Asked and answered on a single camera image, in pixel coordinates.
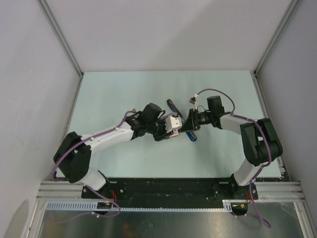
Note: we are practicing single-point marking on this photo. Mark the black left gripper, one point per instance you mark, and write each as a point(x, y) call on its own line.
point(163, 135)

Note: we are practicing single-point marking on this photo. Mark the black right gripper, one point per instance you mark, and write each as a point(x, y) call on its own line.
point(192, 122)

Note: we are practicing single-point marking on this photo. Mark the blue and black stapler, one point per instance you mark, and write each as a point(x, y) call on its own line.
point(191, 135)

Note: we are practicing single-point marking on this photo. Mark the red white staple box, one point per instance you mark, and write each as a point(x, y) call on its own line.
point(174, 133)

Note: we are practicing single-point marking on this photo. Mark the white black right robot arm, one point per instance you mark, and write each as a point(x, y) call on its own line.
point(261, 144)

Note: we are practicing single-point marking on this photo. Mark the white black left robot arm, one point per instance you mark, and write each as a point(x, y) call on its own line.
point(74, 154)

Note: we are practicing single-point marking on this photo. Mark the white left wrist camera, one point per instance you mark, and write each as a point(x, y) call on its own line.
point(172, 123)

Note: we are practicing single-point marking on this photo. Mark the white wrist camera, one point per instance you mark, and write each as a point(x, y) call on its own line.
point(194, 100)
point(172, 123)

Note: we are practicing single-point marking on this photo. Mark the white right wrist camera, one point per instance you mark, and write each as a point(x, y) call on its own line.
point(194, 100)

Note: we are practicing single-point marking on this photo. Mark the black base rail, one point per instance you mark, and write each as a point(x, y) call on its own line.
point(172, 191)

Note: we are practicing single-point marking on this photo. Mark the white slotted cable duct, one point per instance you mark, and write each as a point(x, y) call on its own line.
point(222, 206)

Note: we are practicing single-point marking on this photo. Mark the aluminium frame crossbar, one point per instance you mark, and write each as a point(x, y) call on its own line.
point(267, 191)

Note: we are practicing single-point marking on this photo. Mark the aluminium frame post right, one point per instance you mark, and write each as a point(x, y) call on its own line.
point(284, 22)

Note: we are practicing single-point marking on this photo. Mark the aluminium frame post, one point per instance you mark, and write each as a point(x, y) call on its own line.
point(49, 15)
point(284, 22)

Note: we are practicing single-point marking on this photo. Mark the aluminium frame post left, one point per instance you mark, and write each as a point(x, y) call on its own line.
point(49, 15)

